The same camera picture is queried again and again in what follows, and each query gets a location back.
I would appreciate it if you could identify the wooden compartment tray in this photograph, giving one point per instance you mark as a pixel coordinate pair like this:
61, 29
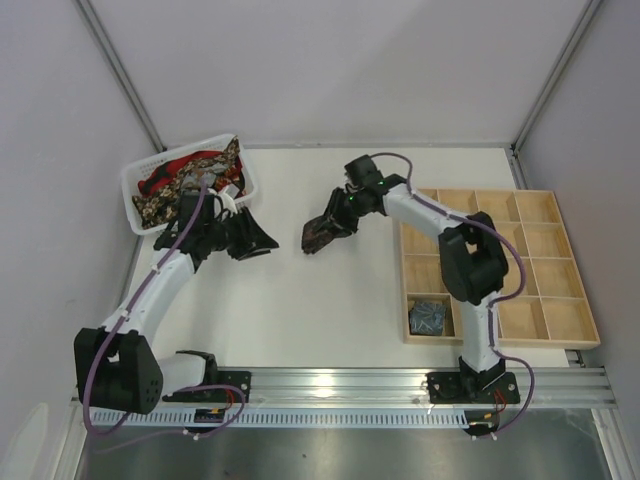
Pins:
552, 311

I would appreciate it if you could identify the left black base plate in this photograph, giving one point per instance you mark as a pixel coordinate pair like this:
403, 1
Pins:
223, 386

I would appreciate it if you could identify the left aluminium frame post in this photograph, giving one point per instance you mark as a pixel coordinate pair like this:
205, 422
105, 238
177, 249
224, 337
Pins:
109, 53

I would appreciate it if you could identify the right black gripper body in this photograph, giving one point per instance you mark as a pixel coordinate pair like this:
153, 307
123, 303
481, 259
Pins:
341, 214

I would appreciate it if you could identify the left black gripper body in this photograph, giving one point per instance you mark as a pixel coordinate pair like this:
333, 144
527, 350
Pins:
232, 235

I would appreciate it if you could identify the aluminium rail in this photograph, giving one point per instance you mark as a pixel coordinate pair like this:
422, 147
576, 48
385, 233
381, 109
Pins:
325, 385

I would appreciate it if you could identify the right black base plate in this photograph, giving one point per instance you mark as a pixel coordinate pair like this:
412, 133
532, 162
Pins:
455, 387

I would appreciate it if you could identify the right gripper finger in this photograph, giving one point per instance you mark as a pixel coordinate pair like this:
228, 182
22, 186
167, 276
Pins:
334, 210
339, 231

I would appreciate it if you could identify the dark paisley necktie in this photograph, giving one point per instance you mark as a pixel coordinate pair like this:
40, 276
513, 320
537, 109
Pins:
315, 236

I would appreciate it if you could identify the red patterned tie in basket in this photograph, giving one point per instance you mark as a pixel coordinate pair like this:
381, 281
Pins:
222, 168

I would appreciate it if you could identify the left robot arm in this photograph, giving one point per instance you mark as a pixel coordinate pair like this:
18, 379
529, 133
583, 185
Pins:
125, 337

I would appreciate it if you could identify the right aluminium frame post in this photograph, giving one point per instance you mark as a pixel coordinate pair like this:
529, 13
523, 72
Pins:
569, 49

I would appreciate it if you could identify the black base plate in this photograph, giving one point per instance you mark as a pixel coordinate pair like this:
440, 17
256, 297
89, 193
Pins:
223, 386
455, 387

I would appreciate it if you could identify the rolled grey tie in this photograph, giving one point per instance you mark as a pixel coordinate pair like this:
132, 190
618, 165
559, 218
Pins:
427, 318

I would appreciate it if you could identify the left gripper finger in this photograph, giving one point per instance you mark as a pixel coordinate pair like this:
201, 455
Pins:
255, 237
248, 254

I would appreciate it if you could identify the white plastic basket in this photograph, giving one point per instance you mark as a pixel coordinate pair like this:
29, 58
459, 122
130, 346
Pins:
138, 170

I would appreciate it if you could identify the brown floral tie in basket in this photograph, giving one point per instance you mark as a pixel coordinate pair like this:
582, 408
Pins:
161, 210

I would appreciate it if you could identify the white slotted cable duct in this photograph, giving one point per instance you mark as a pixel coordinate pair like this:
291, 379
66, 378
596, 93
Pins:
418, 418

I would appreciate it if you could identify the aluminium frame post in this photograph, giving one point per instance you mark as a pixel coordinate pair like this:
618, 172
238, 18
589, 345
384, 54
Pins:
109, 53
569, 49

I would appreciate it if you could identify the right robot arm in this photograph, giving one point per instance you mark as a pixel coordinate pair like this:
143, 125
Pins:
472, 261

